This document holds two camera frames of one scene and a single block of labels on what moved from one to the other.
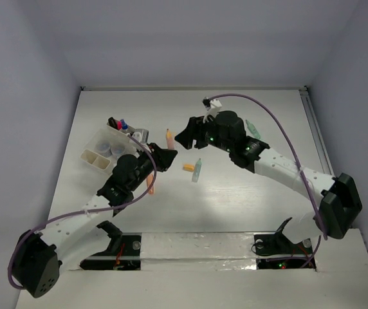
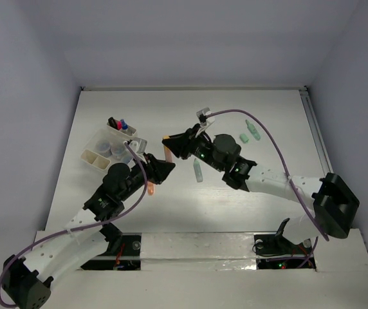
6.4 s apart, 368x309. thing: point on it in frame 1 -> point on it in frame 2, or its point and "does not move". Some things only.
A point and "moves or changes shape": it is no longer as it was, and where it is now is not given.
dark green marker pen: [253, 130] does not move
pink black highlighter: [113, 122] does not move
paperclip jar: [118, 149] does not move
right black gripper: [194, 131] -> [182, 145]
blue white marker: [124, 125] does not move
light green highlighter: [197, 171] moves or changes shape
